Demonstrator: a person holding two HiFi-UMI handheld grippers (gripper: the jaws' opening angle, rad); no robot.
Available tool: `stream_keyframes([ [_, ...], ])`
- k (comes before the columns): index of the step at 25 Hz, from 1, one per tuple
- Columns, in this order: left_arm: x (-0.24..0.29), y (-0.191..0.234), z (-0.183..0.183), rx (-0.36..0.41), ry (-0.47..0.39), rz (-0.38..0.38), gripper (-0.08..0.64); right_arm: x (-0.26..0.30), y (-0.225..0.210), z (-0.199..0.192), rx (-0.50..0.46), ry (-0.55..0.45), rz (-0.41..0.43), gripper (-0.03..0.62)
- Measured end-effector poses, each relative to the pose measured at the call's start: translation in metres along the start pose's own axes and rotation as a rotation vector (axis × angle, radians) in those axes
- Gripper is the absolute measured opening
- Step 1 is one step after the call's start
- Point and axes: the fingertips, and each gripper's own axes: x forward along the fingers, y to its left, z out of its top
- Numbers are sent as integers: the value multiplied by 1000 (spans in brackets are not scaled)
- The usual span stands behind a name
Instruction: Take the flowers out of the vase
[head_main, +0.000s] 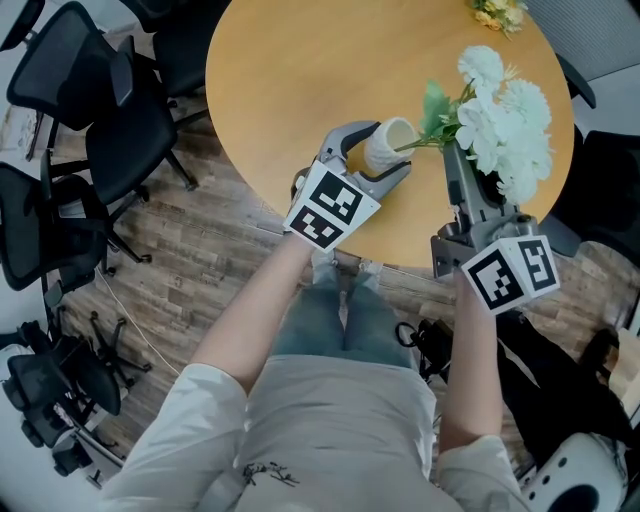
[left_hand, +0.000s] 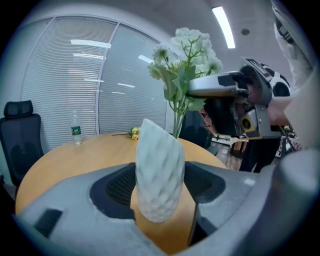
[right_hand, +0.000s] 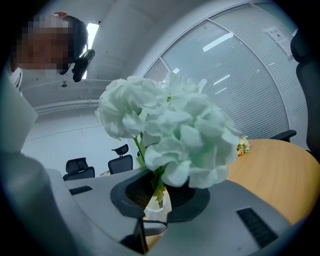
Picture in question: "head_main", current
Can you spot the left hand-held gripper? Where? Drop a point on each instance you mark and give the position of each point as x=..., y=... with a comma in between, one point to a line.
x=330, y=210

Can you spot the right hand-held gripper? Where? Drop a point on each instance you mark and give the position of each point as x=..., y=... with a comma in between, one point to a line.
x=505, y=270

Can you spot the white ribbed vase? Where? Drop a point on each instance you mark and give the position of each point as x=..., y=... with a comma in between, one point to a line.
x=385, y=150

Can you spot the white flowers bouquet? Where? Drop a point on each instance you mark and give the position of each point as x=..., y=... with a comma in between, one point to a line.
x=510, y=130

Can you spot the person's left forearm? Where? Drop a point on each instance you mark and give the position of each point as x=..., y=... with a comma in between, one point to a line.
x=250, y=325

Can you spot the person's right forearm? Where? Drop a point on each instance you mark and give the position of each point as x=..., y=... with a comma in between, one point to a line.
x=472, y=370

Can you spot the round wooden table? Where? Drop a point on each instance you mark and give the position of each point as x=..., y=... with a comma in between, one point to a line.
x=300, y=75

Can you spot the beige shoe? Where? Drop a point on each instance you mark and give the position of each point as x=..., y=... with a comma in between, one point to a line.
x=370, y=267
x=324, y=260

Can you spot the black mesh office chair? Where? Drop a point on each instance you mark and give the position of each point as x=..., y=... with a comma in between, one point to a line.
x=180, y=40
x=50, y=225
x=610, y=190
x=130, y=140
x=70, y=375

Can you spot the person's blue jeans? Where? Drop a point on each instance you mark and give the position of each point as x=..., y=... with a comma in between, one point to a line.
x=370, y=325

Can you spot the yellow flower bunch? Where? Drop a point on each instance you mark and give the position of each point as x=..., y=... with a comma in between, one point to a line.
x=500, y=15

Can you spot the black bag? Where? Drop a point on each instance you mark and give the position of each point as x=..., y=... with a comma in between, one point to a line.
x=550, y=380

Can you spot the brown paper bag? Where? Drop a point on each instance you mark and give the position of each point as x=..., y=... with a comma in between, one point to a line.
x=625, y=365

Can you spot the person's white shirt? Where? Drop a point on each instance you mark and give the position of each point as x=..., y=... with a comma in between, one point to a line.
x=335, y=430

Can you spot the white round device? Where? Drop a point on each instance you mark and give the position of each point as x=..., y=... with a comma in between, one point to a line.
x=565, y=470

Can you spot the beige cardboard box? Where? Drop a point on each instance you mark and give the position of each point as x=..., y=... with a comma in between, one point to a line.
x=27, y=130

